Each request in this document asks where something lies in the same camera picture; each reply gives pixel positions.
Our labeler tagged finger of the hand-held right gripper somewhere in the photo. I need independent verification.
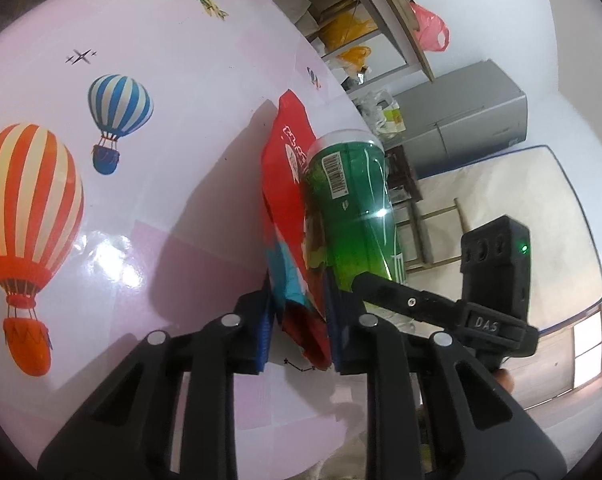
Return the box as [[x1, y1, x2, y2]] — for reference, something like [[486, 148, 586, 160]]
[[348, 271, 464, 328]]

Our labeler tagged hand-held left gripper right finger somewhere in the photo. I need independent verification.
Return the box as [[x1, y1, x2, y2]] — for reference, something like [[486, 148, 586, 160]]
[[325, 267, 568, 480]]

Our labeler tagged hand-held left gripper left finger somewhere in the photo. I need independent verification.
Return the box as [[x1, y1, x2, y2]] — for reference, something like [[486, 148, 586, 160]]
[[38, 280, 278, 480]]

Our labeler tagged green can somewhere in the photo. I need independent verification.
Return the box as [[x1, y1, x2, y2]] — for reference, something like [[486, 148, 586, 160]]
[[301, 130, 410, 328]]

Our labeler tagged red snack bag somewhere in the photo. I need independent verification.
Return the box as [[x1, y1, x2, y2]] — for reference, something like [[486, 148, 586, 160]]
[[260, 89, 332, 371]]

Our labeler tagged person's right hand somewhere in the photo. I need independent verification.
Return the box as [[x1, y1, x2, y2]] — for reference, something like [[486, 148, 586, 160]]
[[493, 367, 516, 393]]

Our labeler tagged wooden chair dark seat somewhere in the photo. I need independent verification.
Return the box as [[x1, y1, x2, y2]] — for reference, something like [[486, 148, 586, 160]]
[[396, 199, 476, 271]]

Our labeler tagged white mattress blue edge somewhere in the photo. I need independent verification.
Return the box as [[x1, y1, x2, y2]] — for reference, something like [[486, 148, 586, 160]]
[[388, 145, 602, 351]]

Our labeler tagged dark wooden stool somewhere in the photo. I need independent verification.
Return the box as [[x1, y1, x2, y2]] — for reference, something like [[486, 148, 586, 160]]
[[383, 147, 424, 206]]

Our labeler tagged grey cabinet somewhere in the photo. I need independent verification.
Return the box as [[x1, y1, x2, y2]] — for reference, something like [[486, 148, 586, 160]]
[[396, 58, 528, 178]]

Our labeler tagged small yellow plastic bag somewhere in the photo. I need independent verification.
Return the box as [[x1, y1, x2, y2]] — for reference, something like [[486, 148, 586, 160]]
[[338, 46, 372, 68]]

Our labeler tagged pink plastic bag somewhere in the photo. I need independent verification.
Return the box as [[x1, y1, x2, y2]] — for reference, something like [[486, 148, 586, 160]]
[[410, 1, 450, 52]]

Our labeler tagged white wooden shelf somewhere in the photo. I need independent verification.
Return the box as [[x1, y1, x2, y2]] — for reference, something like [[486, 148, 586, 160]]
[[301, 0, 436, 83]]

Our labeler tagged white foam cushion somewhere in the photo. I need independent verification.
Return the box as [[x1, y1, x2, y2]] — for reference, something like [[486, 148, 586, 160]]
[[253, 0, 312, 26]]

